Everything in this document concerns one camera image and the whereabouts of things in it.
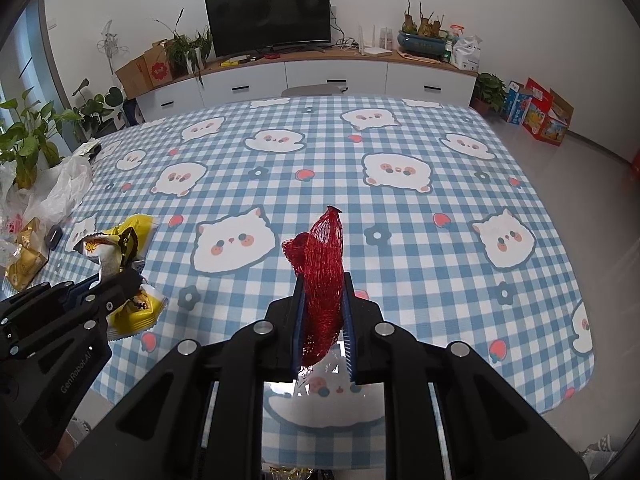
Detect brown cardboard box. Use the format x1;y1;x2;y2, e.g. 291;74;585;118
115;55;153;100

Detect dark leaf potted plant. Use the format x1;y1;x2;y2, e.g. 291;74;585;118
72;78;124;136

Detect red mesh net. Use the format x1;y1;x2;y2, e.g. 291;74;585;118
282;206;344;367

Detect white plastic bag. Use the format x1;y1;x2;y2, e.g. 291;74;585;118
1;155;92;236

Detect white router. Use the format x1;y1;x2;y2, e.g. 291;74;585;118
357;25;394;56

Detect tall potted plant on cabinet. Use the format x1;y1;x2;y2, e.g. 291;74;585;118
156;9;213;86

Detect small floor potted plant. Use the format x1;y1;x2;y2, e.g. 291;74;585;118
471;73;506;116

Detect white tissue pack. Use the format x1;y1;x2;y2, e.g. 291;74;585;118
450;35;482;73

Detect black television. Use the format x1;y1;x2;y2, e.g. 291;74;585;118
205;0;331;56

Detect colourful boxes on floor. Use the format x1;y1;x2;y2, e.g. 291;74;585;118
500;78;574;146

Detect gold foil bag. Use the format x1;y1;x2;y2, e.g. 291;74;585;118
6;218;48;292

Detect red printed cardboard box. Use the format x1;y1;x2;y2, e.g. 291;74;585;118
143;41;174;88

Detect yellow snack packet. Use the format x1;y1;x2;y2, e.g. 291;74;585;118
73;214;167;340

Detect blue bonsai planter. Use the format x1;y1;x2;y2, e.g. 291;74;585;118
397;0;447;58

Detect blue checkered cartoon tablecloth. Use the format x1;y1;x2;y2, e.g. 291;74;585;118
29;95;597;470

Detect green leafy potted plant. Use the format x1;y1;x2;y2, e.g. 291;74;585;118
1;87;80;188

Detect white tv cabinet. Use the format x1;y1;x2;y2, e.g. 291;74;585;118
137;49;477;122

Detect black oval remote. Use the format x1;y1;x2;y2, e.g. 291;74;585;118
44;226;63;250

